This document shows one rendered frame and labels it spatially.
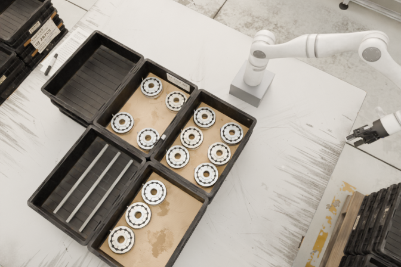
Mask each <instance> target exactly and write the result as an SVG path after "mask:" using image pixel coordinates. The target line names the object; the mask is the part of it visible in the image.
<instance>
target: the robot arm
mask: <svg viewBox="0 0 401 267"><path fill-rule="evenodd" d="M275 42H276V38H275V36H274V34H272V32H270V31H268V30H260V31H259V32H257V33H256V34H255V36H254V39H253V41H252V45H251V48H250V53H249V57H248V62H247V64H246V69H245V72H244V76H243V79H244V81H245V83H246V84H247V85H249V86H257V85H259V84H260V83H261V80H262V78H263V75H264V72H265V70H266V67H267V64H268V62H269V59H274V58H323V57H328V56H331V55H334V54H337V53H341V52H345V51H358V53H359V57H360V58H361V59H362V60H363V61H364V62H366V63H367V64H369V65H370V66H371V67H373V68H374V69H375V70H377V71H379V72H380V73H381V74H383V75H384V76H385V77H387V78H388V79H390V80H391V81H392V82H393V83H394V84H395V85H396V86H397V87H398V88H399V89H400V90H401V66H400V65H398V64H397V63H396V62H395V61H394V60H393V59H392V58H391V56H390V54H389V53H388V52H387V51H388V45H389V37H388V36H387V34H385V33H384V32H381V31H377V30H371V31H365V32H356V33H334V34H306V35H302V36H299V37H297V38H295V39H293V40H291V41H289V42H287V43H284V44H279V45H275ZM375 111H376V112H377V114H378V115H379V117H380V119H378V120H376V121H373V122H372V124H373V126H371V127H369V125H365V126H362V127H360V128H357V129H355V130H353V134H350V135H348V136H346V137H345V139H346V141H347V142H349V141H351V140H353V139H356V138H360V137H361V138H363V139H360V140H358V141H356V142H354V146H355V147H358V146H360V145H363V144H371V143H373V142H375V141H377V140H379V139H381V138H385V137H387V136H390V135H392V134H395V133H396V132H398V131H401V110H399V111H396V112H394V113H392V114H388V115H387V113H386V112H385V111H384V110H383V109H382V108H381V107H376V108H375Z"/></svg>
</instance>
